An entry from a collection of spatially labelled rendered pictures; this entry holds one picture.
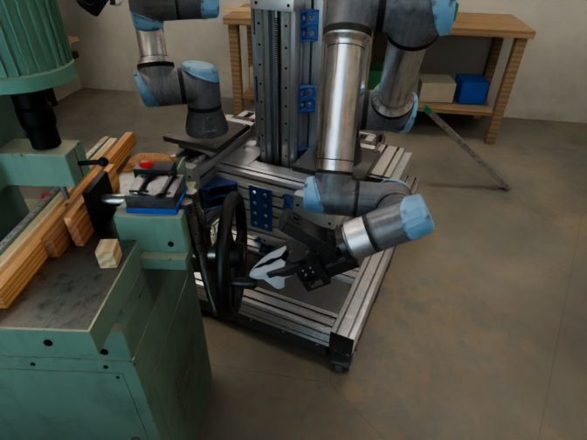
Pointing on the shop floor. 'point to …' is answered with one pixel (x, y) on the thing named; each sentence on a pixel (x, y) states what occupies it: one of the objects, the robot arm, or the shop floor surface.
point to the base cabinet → (117, 382)
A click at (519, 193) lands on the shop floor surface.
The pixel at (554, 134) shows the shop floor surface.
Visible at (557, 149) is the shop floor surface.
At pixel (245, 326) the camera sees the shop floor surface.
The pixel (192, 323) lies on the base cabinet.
